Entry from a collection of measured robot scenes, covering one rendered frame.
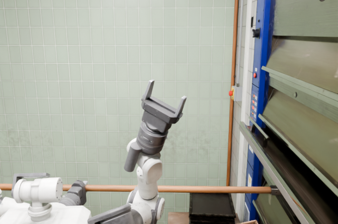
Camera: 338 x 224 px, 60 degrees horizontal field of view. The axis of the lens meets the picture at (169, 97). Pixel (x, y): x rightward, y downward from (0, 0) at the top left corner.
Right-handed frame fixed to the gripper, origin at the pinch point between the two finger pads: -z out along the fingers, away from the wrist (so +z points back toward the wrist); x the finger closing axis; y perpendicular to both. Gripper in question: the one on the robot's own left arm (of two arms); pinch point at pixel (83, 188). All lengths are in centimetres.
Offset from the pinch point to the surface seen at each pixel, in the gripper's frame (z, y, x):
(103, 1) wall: -120, -34, -94
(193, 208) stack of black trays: -53, 46, 41
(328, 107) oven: 13, 97, -45
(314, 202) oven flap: 27, 91, -19
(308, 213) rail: 38, 86, -23
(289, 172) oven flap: 8, 88, -19
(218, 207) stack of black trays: -57, 61, 41
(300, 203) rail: 33, 85, -22
